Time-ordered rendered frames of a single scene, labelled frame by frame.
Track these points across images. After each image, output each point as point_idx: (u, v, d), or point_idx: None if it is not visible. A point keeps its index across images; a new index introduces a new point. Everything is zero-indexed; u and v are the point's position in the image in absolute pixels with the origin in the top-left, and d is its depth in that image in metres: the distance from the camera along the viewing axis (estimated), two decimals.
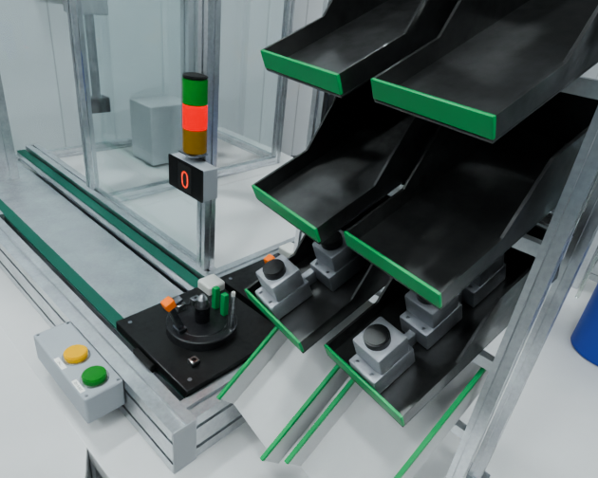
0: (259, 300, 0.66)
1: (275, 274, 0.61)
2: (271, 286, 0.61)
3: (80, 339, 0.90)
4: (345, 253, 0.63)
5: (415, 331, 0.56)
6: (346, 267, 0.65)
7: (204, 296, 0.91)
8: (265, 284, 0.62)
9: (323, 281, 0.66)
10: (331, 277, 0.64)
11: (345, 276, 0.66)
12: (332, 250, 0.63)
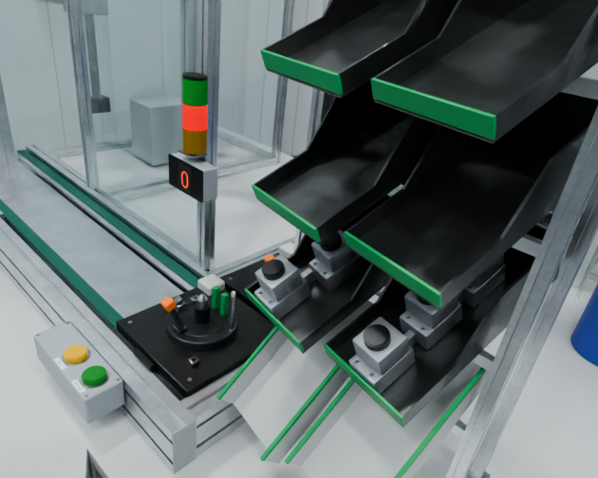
0: (259, 301, 0.66)
1: (275, 274, 0.61)
2: (271, 286, 0.61)
3: (80, 339, 0.90)
4: (343, 255, 0.63)
5: (415, 331, 0.56)
6: (345, 269, 0.65)
7: (204, 296, 0.91)
8: (264, 284, 0.62)
9: (321, 281, 0.66)
10: (328, 278, 0.64)
11: (344, 277, 0.66)
12: (330, 251, 0.63)
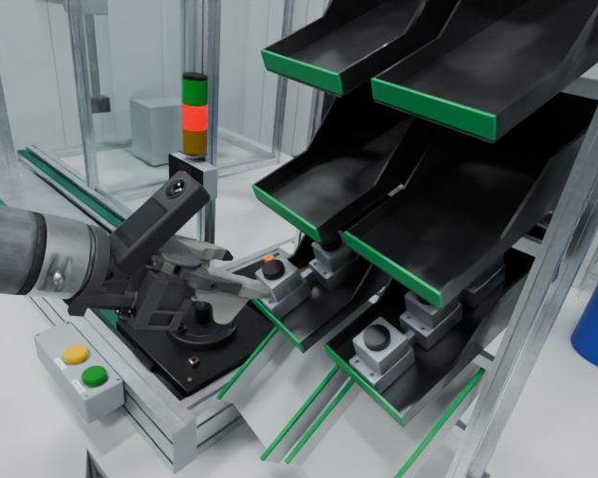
0: (259, 301, 0.66)
1: (275, 274, 0.61)
2: (271, 286, 0.61)
3: (80, 339, 0.90)
4: (343, 255, 0.63)
5: (415, 331, 0.56)
6: (345, 269, 0.65)
7: None
8: (264, 284, 0.62)
9: (321, 281, 0.66)
10: (328, 278, 0.64)
11: (344, 277, 0.66)
12: (330, 251, 0.63)
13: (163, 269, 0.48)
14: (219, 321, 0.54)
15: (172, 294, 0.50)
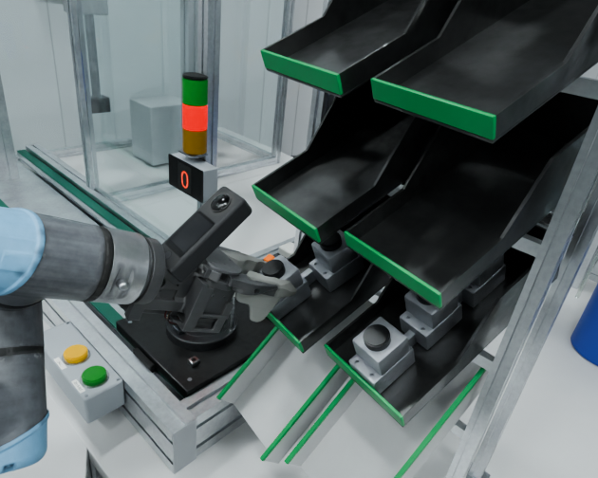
0: None
1: (275, 274, 0.61)
2: None
3: (80, 339, 0.90)
4: (343, 255, 0.63)
5: (415, 331, 0.56)
6: (345, 269, 0.65)
7: None
8: None
9: (321, 281, 0.66)
10: (328, 278, 0.64)
11: (344, 278, 0.65)
12: (330, 251, 0.63)
13: (211, 277, 0.52)
14: (255, 320, 0.59)
15: (216, 300, 0.54)
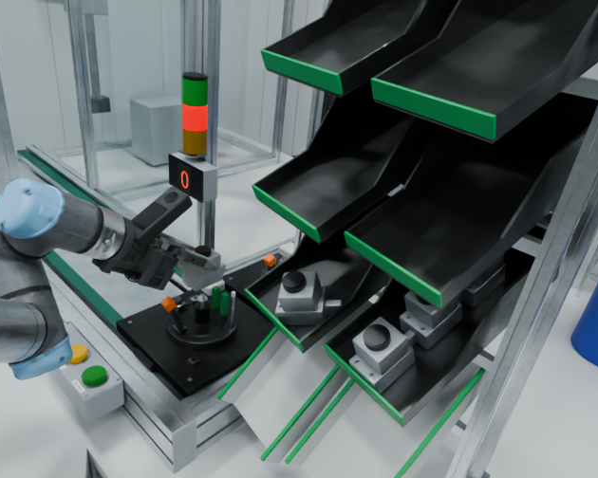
0: (183, 276, 0.88)
1: (205, 253, 0.85)
2: None
3: (80, 339, 0.90)
4: (295, 302, 0.59)
5: (415, 331, 0.56)
6: (298, 315, 0.61)
7: (204, 296, 0.91)
8: None
9: None
10: (278, 313, 0.62)
11: (297, 321, 0.62)
12: (286, 292, 0.60)
13: (162, 247, 0.75)
14: (188, 284, 0.82)
15: (163, 265, 0.77)
